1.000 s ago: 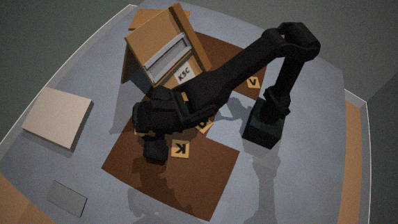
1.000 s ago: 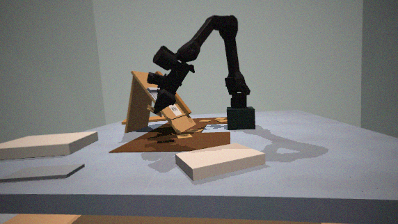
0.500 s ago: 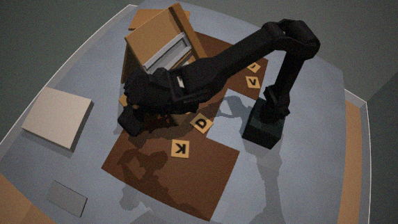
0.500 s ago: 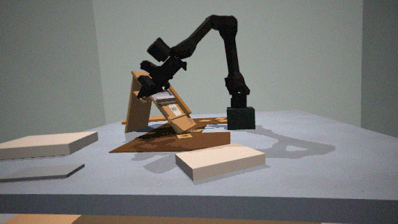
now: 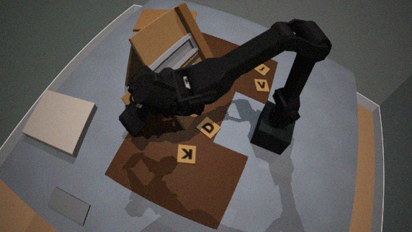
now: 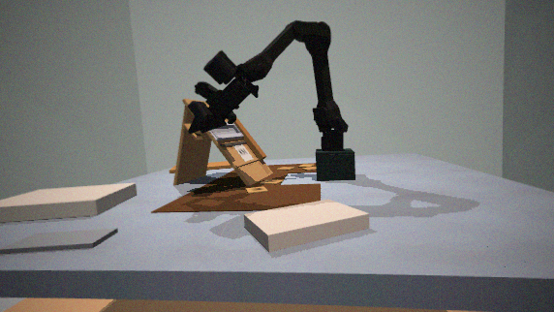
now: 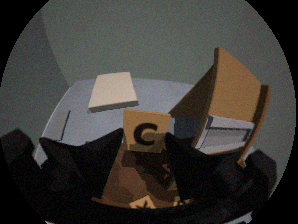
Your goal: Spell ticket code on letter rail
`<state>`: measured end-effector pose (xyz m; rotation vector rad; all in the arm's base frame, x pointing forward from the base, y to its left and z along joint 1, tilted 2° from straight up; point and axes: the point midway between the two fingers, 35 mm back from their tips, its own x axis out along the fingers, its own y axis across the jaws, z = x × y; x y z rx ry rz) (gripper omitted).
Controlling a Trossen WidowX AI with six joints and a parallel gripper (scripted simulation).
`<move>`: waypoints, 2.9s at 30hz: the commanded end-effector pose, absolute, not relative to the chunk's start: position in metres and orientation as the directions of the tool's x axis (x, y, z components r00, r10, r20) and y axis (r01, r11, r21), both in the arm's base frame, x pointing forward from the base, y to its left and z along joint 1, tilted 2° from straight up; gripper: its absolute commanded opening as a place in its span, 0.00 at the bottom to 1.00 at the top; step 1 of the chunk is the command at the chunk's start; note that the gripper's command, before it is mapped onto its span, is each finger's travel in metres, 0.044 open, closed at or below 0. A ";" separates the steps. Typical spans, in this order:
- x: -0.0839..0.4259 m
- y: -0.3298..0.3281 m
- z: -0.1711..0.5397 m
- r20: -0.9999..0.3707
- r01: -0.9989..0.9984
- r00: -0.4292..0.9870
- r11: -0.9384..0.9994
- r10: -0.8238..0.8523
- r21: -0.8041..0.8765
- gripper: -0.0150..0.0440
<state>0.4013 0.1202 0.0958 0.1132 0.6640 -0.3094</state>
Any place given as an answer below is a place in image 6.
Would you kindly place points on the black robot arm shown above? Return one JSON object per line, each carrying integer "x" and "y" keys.
{"x": 316, "y": 37}

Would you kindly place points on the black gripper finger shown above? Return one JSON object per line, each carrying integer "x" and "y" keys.
{"x": 196, "y": 126}
{"x": 216, "y": 123}

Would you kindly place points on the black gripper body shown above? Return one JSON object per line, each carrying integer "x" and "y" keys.
{"x": 222, "y": 107}

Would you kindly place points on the grey paper ticket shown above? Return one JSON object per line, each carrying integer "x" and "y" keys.
{"x": 243, "y": 152}

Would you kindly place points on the tan cardboard-coloured slanted board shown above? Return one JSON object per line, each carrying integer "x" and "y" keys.
{"x": 192, "y": 159}

